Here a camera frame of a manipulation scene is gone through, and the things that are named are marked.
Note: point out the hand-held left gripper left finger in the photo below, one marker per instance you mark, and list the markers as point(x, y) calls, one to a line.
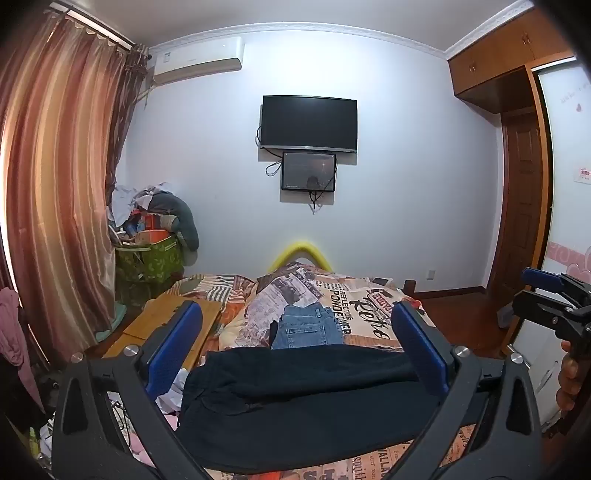
point(178, 341)

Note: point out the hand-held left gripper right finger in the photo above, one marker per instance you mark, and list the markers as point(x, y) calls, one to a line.
point(422, 346)

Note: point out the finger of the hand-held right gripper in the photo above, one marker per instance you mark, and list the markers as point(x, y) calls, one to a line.
point(535, 307)
point(540, 278)

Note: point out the dark navy pants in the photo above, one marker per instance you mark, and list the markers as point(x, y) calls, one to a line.
point(300, 401)

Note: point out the person's right hand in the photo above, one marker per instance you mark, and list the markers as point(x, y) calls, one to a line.
point(568, 374)

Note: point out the grey bag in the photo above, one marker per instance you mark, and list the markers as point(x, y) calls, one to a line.
point(505, 317)

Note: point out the wooden lap board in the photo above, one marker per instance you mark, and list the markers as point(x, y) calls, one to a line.
point(152, 318)

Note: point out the white cabinet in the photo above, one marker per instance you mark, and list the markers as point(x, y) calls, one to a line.
point(538, 364)

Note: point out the striped orange bed sheet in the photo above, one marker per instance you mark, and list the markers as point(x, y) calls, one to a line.
point(207, 288)

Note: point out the green fabric storage box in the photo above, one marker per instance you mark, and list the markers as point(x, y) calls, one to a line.
point(147, 261)

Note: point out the black garment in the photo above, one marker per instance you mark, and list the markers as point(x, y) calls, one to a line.
point(274, 334)

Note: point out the white wardrobe door pink print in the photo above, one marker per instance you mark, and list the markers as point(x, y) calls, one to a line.
point(568, 184)

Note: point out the bed with printed cover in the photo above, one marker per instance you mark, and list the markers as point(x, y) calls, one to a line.
point(323, 290)

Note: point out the blue denim jeans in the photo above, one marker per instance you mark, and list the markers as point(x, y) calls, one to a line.
point(309, 327)

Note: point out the orange cardboard box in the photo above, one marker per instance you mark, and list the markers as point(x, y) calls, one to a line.
point(152, 228)

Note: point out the pile of clothes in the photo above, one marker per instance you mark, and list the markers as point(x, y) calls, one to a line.
point(129, 198)

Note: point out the yellow foam bumper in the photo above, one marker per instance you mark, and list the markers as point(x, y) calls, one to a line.
point(300, 247)

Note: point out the pink garment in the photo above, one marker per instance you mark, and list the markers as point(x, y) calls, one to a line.
point(14, 332)

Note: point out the striped brown curtain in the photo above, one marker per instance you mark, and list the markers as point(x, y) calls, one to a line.
point(55, 184)

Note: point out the wooden overhead cabinet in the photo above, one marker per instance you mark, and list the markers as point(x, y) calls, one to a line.
point(498, 60)

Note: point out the white air conditioner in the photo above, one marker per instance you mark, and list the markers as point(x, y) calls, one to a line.
point(198, 57)

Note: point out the wooden bed post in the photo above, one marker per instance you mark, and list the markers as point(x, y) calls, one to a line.
point(410, 288)

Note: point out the white wall socket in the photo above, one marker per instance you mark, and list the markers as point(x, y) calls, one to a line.
point(430, 274)

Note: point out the small black wall monitor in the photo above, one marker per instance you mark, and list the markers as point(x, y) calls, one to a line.
point(308, 170)

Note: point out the black wall television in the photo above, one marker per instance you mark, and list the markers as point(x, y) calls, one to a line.
point(308, 122)

